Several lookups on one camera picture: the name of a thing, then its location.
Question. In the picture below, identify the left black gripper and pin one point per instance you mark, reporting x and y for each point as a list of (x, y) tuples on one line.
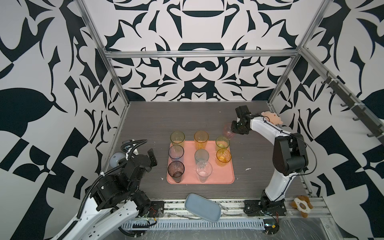
[(152, 159)]

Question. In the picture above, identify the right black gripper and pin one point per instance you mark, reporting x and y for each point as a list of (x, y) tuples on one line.
[(233, 128)]

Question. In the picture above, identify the short pink glass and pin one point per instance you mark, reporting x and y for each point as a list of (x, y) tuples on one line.
[(227, 131)]

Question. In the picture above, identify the tall dark grey glass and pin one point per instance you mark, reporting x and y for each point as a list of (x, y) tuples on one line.
[(176, 170)]

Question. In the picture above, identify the tall blue glass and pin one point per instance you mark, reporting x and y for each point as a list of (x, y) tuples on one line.
[(176, 153)]

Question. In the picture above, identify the short green glass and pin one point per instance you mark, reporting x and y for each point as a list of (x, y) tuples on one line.
[(222, 143)]

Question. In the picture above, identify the tall yellow-green glass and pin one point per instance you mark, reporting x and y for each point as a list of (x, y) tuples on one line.
[(177, 138)]

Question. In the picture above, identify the short yellow glass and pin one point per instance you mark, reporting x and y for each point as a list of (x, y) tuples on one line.
[(223, 157)]

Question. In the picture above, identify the tall amber glass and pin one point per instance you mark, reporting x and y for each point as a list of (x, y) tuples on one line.
[(201, 139)]

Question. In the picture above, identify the pink plastic tray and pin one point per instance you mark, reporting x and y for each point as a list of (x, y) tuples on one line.
[(191, 173)]

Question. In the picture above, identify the teal dotted glass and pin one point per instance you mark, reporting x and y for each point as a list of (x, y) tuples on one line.
[(201, 155)]

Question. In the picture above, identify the tall clear glass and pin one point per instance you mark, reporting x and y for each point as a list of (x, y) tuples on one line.
[(204, 171)]

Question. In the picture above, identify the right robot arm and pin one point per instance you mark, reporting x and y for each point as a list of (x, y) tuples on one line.
[(289, 154)]

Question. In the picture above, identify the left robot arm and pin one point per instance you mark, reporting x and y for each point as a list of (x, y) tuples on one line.
[(112, 200)]

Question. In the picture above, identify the pink plush pig toy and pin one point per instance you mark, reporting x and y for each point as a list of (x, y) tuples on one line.
[(271, 117)]

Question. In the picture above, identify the white alarm clock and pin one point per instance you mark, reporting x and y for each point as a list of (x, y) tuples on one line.
[(116, 158)]

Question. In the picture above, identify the brown white plush toy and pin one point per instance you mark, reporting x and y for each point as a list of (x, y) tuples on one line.
[(303, 205)]

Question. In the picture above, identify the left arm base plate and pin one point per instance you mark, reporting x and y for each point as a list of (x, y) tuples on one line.
[(156, 209)]

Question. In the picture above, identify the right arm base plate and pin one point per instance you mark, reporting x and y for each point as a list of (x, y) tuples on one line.
[(264, 207)]

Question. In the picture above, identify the white slotted cable duct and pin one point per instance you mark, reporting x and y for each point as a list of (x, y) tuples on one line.
[(225, 224)]

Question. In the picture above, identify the black wall hook rail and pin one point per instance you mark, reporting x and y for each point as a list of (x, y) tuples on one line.
[(352, 103)]

